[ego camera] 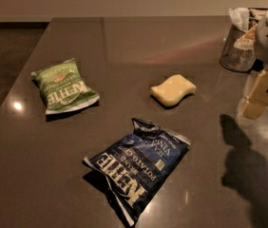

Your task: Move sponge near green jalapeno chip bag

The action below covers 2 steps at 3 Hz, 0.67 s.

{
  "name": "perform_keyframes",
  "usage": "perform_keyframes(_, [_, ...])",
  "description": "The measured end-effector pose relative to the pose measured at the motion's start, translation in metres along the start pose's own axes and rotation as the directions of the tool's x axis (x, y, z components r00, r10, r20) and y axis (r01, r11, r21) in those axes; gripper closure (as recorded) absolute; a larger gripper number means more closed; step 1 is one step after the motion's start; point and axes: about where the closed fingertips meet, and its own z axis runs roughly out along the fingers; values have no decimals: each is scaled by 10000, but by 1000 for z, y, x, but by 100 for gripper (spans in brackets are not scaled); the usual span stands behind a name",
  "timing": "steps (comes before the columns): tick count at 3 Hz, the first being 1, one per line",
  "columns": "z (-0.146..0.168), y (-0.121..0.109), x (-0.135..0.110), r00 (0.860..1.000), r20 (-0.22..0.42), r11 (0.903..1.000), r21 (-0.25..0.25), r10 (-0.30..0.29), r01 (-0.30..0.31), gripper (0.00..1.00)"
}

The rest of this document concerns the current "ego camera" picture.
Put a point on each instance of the blue kettle chip bag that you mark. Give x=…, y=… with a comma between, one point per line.
x=136, y=166

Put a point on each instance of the white napkin in basket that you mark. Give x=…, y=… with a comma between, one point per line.
x=240, y=18

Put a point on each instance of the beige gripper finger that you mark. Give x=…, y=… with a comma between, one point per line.
x=254, y=101
x=246, y=41

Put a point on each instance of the green jalapeno chip bag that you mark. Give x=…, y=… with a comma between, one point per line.
x=63, y=89

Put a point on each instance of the yellow sponge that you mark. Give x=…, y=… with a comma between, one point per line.
x=172, y=90

